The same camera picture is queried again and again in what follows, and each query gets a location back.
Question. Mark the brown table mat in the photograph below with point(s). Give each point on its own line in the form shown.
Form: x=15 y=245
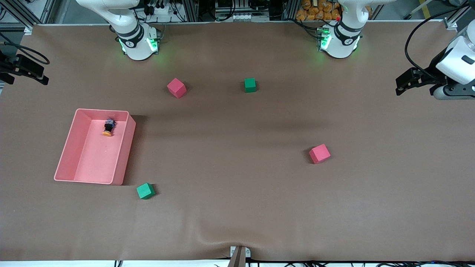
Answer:
x=237 y=207

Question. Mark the orange capped black button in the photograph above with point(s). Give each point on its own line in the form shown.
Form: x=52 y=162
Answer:
x=108 y=128

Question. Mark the bag of orange items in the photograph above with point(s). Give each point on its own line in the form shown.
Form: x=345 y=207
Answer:
x=315 y=11

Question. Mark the pink foam cube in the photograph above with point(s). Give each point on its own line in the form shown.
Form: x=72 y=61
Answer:
x=319 y=154
x=176 y=88

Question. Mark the green foam cube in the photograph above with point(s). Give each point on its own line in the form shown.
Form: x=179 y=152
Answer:
x=145 y=191
x=250 y=85

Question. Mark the pink plastic bin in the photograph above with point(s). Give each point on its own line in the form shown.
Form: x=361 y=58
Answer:
x=96 y=155

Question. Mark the aluminium frame corner bracket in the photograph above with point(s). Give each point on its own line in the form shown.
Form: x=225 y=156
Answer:
x=451 y=24
x=28 y=30

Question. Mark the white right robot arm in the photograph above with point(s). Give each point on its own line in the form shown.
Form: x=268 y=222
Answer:
x=130 y=37

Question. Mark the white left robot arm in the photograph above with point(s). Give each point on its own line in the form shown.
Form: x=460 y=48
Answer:
x=341 y=40

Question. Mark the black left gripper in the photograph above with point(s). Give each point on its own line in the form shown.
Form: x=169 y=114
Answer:
x=431 y=72

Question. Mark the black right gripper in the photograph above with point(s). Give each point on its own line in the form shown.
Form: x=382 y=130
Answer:
x=8 y=66

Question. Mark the white power strip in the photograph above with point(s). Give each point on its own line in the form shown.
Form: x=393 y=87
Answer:
x=159 y=10

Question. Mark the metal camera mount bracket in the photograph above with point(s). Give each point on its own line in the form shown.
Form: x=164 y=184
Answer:
x=239 y=256

